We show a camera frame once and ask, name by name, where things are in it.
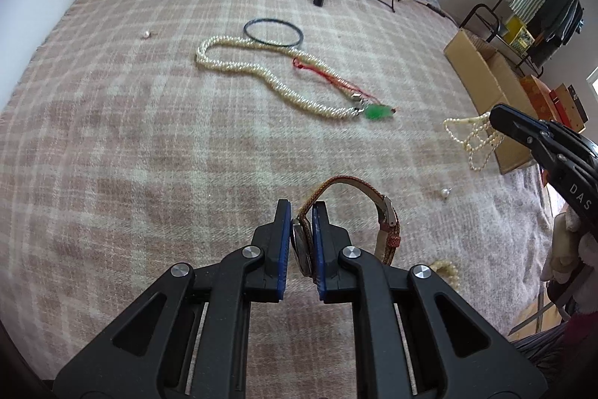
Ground small pearl necklace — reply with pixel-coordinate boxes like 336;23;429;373
442;112;506;172

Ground cream bead bracelet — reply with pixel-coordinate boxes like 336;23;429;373
429;259;461;290

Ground green jade pendant red cord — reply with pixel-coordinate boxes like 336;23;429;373
292;56;398;121

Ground brown leather wristwatch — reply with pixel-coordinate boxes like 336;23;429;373
291;175;401;277

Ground twisted pearl necklace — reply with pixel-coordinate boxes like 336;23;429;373
194;34;366;121

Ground dark blue bangle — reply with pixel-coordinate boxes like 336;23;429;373
242;17;304;47

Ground white gloved right hand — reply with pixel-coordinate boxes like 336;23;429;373
540;205;597;314

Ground orange covered low table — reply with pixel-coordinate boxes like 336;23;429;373
520;75;560;122

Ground cardboard box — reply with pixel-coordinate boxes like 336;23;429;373
443;29;538;174

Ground window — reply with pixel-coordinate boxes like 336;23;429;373
586;67;598;100

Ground yellow box on rack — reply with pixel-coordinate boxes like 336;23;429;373
503;15;535;55

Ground black clothes rack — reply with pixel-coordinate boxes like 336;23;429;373
460;0;584;78

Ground dark hanging clothes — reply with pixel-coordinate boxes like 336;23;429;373
527;0;584;68

